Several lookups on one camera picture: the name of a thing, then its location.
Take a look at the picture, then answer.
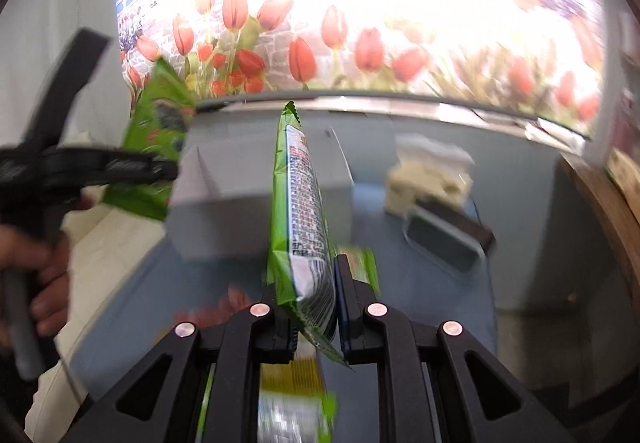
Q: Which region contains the tissue pack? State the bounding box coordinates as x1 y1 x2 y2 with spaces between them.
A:
384 133 475 217

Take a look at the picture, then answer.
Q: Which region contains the large green seaweed snack bag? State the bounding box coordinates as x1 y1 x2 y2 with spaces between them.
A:
103 59 196 221

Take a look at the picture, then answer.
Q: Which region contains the person's left hand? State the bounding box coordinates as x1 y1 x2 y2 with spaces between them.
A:
0 194 97 351

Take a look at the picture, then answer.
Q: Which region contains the green snack packet barcode back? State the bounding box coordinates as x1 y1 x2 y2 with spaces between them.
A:
267 101 346 365

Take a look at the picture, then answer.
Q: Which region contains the tulip wall mural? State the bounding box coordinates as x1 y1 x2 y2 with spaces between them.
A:
115 0 605 135

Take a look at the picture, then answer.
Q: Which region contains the grey rectangular container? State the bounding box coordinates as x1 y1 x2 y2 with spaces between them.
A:
402 198 496 277

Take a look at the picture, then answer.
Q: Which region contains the cream leather sofa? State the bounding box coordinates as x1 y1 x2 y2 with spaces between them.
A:
26 186 165 442

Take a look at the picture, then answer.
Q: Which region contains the grey cardboard box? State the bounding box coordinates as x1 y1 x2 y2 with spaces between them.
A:
166 127 354 261

